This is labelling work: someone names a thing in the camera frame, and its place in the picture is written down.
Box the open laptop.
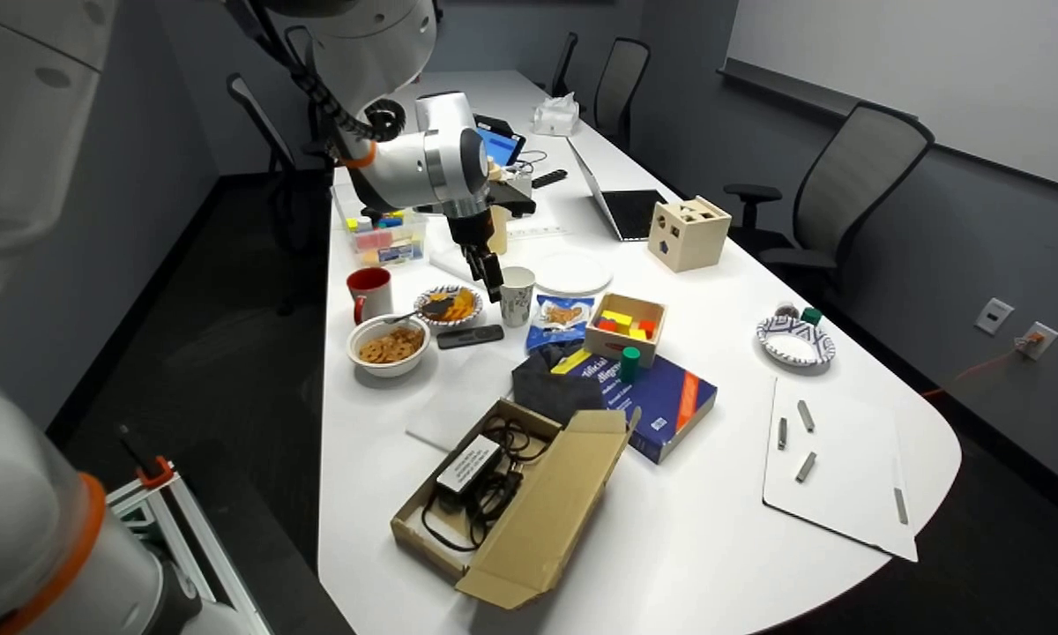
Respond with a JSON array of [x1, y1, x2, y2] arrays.
[[566, 133, 673, 242]]

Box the white whiteboard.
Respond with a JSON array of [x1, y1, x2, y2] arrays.
[[721, 0, 1058, 202]]

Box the dark office chair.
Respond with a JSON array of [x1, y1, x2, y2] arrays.
[[547, 28, 587, 103], [222, 69, 335, 242]]

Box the small bowl with food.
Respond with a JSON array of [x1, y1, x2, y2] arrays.
[[413, 283, 486, 335]]

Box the grey power adapter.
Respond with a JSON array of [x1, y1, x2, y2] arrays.
[[429, 435, 505, 496]]

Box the orange clamp on frame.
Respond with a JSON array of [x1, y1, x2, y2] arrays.
[[139, 455, 179, 494]]

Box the wooden box with blocks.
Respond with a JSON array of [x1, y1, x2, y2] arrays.
[[583, 288, 669, 368]]

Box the open cardboard box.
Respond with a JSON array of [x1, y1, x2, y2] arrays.
[[387, 394, 636, 613]]

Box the wooden dice block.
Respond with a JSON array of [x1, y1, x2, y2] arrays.
[[647, 193, 739, 275]]

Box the yellow block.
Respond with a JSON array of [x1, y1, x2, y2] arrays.
[[547, 347, 600, 381]]

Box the blue board game box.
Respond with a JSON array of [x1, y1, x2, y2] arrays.
[[508, 347, 723, 467]]

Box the green block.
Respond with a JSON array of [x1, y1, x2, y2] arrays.
[[616, 342, 649, 383]]

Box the blue snack bag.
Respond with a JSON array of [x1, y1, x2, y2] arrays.
[[522, 294, 600, 360]]

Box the tablet with blue screen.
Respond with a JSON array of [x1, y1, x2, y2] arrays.
[[471, 113, 533, 173]]

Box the grey mesh office chair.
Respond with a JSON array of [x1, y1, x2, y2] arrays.
[[721, 99, 938, 300], [588, 36, 657, 152]]

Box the black remote control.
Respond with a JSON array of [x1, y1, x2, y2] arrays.
[[435, 322, 508, 354]]

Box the clear container coloured items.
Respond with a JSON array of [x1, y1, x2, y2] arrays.
[[342, 207, 429, 272]]

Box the white wall outlet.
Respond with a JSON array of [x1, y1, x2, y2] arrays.
[[975, 294, 1018, 339], [1011, 316, 1058, 368]]

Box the white paper cup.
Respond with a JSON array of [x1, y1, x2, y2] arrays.
[[496, 266, 539, 333]]

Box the black adapter cable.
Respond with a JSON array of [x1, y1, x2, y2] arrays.
[[416, 411, 558, 553]]

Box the white paper sheet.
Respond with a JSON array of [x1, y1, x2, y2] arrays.
[[757, 375, 923, 567]]

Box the white plastic bag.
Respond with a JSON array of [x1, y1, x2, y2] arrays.
[[529, 93, 587, 142]]

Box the patterned shallow dish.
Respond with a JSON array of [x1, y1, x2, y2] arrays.
[[750, 307, 840, 377]]

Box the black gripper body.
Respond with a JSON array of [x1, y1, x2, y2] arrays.
[[445, 207, 500, 272]]

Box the aluminium robot stand frame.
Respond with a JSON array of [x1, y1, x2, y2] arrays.
[[104, 453, 277, 635]]

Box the white plate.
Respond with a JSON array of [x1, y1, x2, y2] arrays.
[[533, 249, 616, 300]]

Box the red mug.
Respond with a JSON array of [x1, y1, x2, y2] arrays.
[[347, 266, 394, 327]]

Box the white bowl with cereal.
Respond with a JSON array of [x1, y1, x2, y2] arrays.
[[347, 310, 438, 381]]

